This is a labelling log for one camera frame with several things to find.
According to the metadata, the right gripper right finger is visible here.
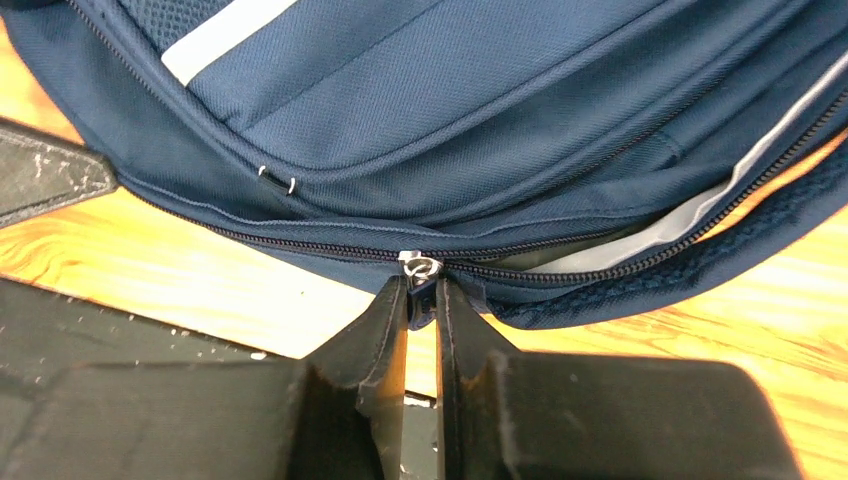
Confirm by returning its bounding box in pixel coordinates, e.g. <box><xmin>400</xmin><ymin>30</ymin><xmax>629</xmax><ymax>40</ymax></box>
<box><xmin>436</xmin><ymin>280</ymin><xmax>802</xmax><ymax>479</ymax></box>

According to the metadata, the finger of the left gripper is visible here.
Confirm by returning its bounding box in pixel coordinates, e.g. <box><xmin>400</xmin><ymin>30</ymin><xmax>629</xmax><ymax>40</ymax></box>
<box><xmin>1</xmin><ymin>119</ymin><xmax>119</xmax><ymax>228</ymax></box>

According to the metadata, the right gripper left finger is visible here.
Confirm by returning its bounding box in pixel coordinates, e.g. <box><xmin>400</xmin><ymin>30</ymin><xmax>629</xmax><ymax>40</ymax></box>
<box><xmin>1</xmin><ymin>277</ymin><xmax>407</xmax><ymax>479</ymax></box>

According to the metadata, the navy blue student backpack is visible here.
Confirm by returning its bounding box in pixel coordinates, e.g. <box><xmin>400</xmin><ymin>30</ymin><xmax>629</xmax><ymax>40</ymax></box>
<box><xmin>1</xmin><ymin>1</ymin><xmax>847</xmax><ymax>329</ymax></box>

